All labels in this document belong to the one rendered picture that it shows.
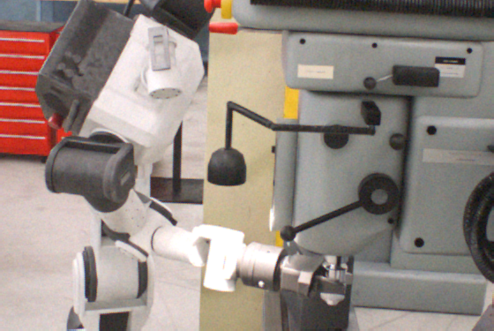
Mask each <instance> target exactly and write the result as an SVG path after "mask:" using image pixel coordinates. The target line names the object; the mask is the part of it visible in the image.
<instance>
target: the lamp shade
mask: <svg viewBox="0 0 494 331"><path fill-rule="evenodd" d="M246 170H247V166H246V163H245V159H244V156H243V154H242V153H241V152H240V151H238V150H237V149H236V148H233V147H231V148H225V147H221V148H219V149H218V150H216V151H214V152H213V153H212V156H211V158H210V161H209V163H208V168H207V181H208V182H210V183H212V184H217V185H224V186H234V185H240V184H244V183H245V182H246Z"/></svg>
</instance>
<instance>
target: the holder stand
mask: <svg viewBox="0 0 494 331"><path fill-rule="evenodd" d="M282 248H285V249H286V251H287V254H288V255H290V256H293V255H294V254H299V255H303V256H307V257H312V258H314V257H315V256H316V255H317V256H321V257H324V254H319V253H315V252H311V251H308V250H306V249H304V248H302V247H301V246H299V245H298V244H297V243H296V242H295V241H294V240H293V241H291V242H284V241H282ZM345 264H346V265H347V266H348V273H351V274H354V264H355V257H354V255H352V256H348V262H347V263H345ZM345 285H346V287H345V294H344V299H343V300H342V301H340V302H338V303H337V305H328V304H327V303H326V301H325V300H324V299H322V298H321V297H320V293H317V292H316V293H315V294H314V295H313V297H312V298H311V300H309V299H305V298H300V297H299V296H298V295H297V294H294V293H290V292H286V291H282V290H281V289H280V293H281V295H282V297H283V299H284V301H285V303H286V305H287V307H288V309H289V310H290V312H291V314H292V316H293V318H294V320H295V322H296V324H297V326H298V328H299V330H300V331H311V330H324V329H329V328H347V327H348V315H349V305H350V295H351V285H352V283H351V285H348V284H345Z"/></svg>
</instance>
